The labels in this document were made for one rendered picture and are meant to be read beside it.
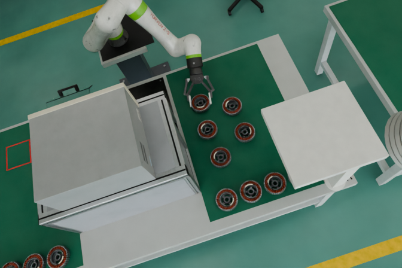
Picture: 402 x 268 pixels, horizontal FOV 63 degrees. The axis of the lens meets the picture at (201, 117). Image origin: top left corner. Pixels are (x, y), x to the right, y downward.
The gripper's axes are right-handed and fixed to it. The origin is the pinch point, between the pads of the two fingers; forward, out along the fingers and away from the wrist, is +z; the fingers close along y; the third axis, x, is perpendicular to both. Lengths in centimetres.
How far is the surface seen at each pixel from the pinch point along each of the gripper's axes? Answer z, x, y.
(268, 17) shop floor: -66, -127, -62
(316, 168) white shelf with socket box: 29, 67, -46
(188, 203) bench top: 50, 27, 12
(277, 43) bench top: -29, -19, -51
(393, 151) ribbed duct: 17, 106, -58
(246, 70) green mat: -14.8, -10.9, -29.4
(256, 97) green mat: 2.1, -1.2, -32.9
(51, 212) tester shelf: 36, 61, 65
